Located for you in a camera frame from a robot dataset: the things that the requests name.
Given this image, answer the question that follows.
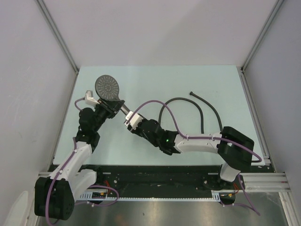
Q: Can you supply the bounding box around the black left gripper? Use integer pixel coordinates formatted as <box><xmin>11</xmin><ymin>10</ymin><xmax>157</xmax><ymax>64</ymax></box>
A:
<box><xmin>92</xmin><ymin>97</ymin><xmax>124</xmax><ymax>132</ymax></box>

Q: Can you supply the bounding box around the grey shower head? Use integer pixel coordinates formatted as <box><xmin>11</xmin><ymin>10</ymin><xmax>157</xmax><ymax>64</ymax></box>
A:
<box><xmin>95</xmin><ymin>75</ymin><xmax>130</xmax><ymax>115</ymax></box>

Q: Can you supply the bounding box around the dark grey flexible hose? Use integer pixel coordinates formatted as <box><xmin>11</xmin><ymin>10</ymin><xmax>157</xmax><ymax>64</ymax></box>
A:
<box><xmin>158</xmin><ymin>91</ymin><xmax>224</xmax><ymax>135</ymax></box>

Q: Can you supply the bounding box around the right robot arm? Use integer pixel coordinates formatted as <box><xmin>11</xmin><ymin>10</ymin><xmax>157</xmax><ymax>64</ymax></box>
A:
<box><xmin>125</xmin><ymin>119</ymin><xmax>254</xmax><ymax>189</ymax></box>

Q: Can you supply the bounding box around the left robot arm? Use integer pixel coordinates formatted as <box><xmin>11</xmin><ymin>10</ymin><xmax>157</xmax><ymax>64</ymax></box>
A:
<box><xmin>34</xmin><ymin>99</ymin><xmax>124</xmax><ymax>220</ymax></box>

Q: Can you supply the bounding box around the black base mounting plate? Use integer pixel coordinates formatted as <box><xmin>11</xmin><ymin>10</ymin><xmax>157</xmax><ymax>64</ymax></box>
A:
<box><xmin>81</xmin><ymin>165</ymin><xmax>245</xmax><ymax>198</ymax></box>

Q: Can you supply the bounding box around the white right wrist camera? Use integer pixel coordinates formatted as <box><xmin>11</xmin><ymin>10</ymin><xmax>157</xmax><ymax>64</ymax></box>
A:
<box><xmin>124</xmin><ymin>111</ymin><xmax>143</xmax><ymax>129</ymax></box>

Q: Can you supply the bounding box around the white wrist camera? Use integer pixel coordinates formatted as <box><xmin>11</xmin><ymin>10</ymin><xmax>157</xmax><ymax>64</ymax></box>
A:
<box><xmin>124</xmin><ymin>111</ymin><xmax>143</xmax><ymax>129</ymax></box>
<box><xmin>84</xmin><ymin>90</ymin><xmax>99</xmax><ymax>106</ymax></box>

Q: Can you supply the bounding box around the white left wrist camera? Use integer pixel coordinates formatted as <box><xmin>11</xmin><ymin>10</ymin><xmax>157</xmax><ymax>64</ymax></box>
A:
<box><xmin>84</xmin><ymin>90</ymin><xmax>99</xmax><ymax>106</ymax></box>

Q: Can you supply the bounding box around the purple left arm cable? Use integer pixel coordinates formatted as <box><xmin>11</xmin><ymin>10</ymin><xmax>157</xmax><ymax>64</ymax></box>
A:
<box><xmin>46</xmin><ymin>97</ymin><xmax>87</xmax><ymax>226</ymax></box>

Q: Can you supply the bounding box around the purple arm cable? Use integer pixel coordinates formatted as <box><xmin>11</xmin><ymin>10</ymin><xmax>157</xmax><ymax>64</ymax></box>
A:
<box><xmin>46</xmin><ymin>97</ymin><xmax>87</xmax><ymax>226</ymax></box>
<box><xmin>134</xmin><ymin>100</ymin><xmax>263</xmax><ymax>216</ymax></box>

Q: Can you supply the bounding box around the slotted cable duct rail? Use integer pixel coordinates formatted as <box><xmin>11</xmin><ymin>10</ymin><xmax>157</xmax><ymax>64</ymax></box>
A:
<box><xmin>78</xmin><ymin>190</ymin><xmax>239</xmax><ymax>202</ymax></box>

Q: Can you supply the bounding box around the left aluminium frame post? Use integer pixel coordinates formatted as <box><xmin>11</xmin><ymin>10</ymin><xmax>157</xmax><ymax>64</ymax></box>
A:
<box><xmin>35</xmin><ymin>0</ymin><xmax>79</xmax><ymax>74</ymax></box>

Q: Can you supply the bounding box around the aluminium frame post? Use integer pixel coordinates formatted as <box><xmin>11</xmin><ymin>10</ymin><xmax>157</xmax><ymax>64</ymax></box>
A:
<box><xmin>240</xmin><ymin>0</ymin><xmax>285</xmax><ymax>73</ymax></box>
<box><xmin>35</xmin><ymin>0</ymin><xmax>79</xmax><ymax>74</ymax></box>

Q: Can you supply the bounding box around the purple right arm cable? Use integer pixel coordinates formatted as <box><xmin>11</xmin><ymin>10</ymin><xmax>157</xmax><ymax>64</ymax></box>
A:
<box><xmin>134</xmin><ymin>100</ymin><xmax>263</xmax><ymax>216</ymax></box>

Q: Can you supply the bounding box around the right aluminium frame post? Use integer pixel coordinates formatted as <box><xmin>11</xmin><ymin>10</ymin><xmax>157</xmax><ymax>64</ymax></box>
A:
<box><xmin>240</xmin><ymin>0</ymin><xmax>285</xmax><ymax>73</ymax></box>

